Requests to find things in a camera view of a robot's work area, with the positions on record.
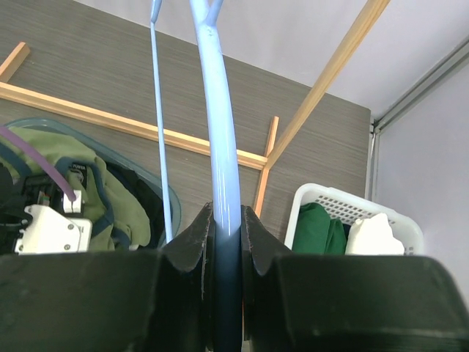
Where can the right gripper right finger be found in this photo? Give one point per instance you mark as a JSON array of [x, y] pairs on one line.
[[312, 302]]

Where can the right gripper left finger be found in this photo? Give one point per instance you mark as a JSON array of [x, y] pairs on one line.
[[146, 300]]

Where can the olive green tank top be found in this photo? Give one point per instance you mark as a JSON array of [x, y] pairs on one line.
[[119, 222]]

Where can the light blue hanger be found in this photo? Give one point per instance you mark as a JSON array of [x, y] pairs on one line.
[[221, 146]]

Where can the navy maroon tank top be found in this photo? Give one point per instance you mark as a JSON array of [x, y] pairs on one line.
[[148, 199]]

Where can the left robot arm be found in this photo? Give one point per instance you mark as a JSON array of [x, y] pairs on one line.
[[16, 196]]

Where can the folded green garment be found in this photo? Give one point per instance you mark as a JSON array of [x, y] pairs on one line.
[[317, 233]]

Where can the folded white garment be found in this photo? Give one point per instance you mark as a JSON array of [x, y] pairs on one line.
[[373, 236]]

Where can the white plastic basket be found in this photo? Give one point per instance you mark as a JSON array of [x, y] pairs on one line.
[[348, 208]]

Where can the blue plastic tub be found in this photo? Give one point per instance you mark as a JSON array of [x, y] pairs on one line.
[[112, 157]]

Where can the wooden clothes rack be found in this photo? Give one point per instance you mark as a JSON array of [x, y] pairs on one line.
[[275, 146]]

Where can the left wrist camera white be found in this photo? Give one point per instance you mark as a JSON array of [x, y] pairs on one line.
[[53, 232]]

